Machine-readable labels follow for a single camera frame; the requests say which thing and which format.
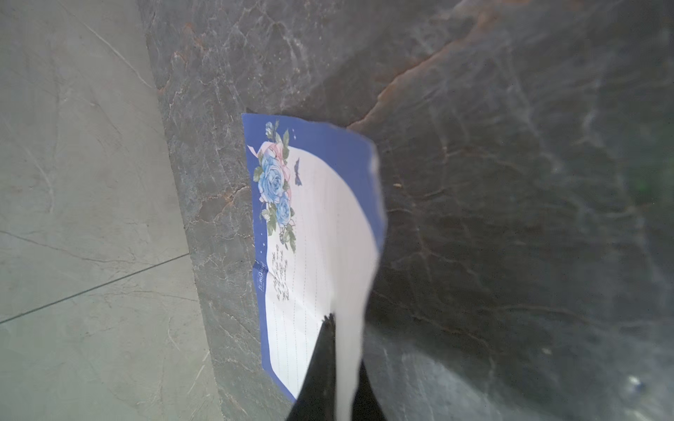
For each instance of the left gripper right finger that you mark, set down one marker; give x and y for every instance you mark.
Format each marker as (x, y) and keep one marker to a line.
(365, 406)

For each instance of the blue bordered letter paper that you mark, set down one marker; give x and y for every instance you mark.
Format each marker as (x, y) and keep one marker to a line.
(319, 232)

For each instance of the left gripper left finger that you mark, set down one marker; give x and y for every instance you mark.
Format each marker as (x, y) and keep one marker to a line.
(316, 400)

